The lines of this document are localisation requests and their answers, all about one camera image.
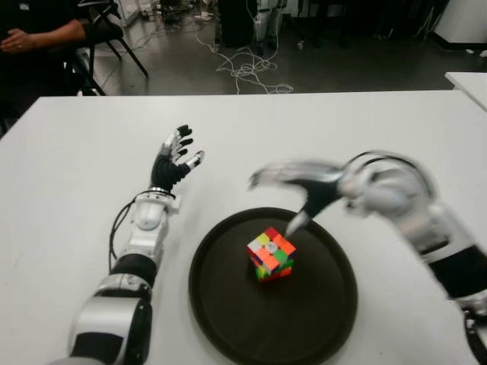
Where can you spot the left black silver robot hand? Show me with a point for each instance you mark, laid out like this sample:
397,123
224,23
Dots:
165,173

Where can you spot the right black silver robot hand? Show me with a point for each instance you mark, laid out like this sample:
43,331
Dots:
323,186

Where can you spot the multicoloured Rubik's cube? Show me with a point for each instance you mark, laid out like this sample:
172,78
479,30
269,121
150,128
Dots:
272,251

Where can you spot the left silver black robot arm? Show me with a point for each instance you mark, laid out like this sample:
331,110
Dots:
146,220

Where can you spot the right silver black robot arm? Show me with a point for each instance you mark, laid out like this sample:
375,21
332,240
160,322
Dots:
418,213

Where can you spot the dark brown round plate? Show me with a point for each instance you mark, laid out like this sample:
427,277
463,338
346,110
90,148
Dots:
312,304

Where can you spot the black folding chair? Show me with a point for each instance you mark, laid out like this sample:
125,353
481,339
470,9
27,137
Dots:
106,30

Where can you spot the white glass display case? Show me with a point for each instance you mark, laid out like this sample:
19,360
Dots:
127,13

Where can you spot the silver humanoid robot legs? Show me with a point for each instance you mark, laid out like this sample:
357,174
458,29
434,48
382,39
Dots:
262,23

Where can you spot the white side table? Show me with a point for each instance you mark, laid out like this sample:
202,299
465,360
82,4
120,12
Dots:
472,85

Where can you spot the seated person in black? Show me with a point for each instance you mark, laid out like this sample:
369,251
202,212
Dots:
38,15

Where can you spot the white cabinet with black base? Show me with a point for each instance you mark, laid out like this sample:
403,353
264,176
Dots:
464,19

